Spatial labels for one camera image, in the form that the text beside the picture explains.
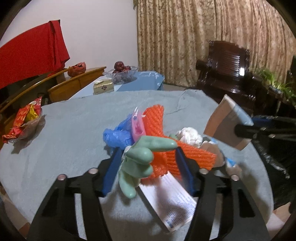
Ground white printed paper sheet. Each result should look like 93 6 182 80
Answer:
139 172 197 232

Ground white tissue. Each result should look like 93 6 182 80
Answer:
176 127 203 148

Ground orange foam net sleeve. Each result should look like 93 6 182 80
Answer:
142 104 217 180

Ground green rubber glove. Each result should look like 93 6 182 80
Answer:
118 136 178 199

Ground blue plastic bag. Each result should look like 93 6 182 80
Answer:
103 114 134 150

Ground black lined trash bin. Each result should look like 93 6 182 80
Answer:
251 140 295 210

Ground green potted plant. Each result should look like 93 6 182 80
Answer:
256 68 295 105

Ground dark wooden armchair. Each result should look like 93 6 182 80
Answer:
196 40 262 110

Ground light blue tablecloth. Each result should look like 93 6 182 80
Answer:
1 90 274 240

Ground red snack packets bowl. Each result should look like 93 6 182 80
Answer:
2 97 42 144

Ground patterned beige curtain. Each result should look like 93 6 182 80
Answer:
134 0 295 87

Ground blue cloth side table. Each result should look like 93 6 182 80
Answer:
70 71 165 99

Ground glass fruit bowl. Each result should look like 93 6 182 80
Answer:
103 66 139 85

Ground wooden curved chair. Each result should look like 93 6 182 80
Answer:
1 66 106 121

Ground dark red apples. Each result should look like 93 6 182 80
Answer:
113 61 131 73

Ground cream tissue box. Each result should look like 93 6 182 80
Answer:
93 78 114 95

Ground red orange bag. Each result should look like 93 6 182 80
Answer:
67 62 86 77

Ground red cloth cover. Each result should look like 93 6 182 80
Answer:
1 20 70 88

